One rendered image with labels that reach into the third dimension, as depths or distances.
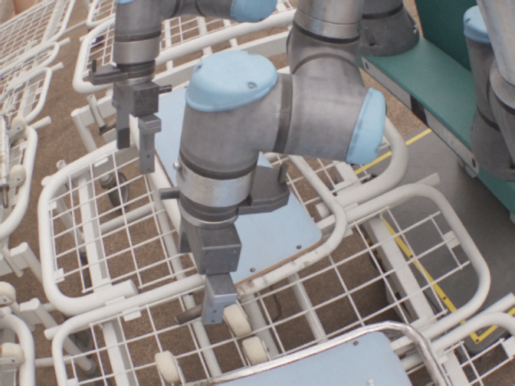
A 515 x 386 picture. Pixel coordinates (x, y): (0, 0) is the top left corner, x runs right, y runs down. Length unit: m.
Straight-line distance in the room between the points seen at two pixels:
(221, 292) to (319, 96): 0.26
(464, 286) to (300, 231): 0.40
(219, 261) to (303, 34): 0.29
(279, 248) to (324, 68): 0.56
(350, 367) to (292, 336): 0.77
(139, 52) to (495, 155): 0.62
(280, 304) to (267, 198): 1.06
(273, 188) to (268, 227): 0.47
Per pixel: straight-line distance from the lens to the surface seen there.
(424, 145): 1.72
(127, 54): 1.13
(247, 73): 0.73
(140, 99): 1.13
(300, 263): 1.25
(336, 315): 1.81
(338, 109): 0.74
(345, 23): 0.82
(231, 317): 1.18
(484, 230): 1.50
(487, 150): 1.03
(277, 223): 1.32
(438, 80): 1.26
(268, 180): 0.86
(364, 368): 1.04
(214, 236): 0.83
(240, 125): 0.73
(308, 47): 0.84
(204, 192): 0.79
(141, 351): 1.93
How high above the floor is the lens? 1.45
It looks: 41 degrees down
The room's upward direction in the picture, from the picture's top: 21 degrees counter-clockwise
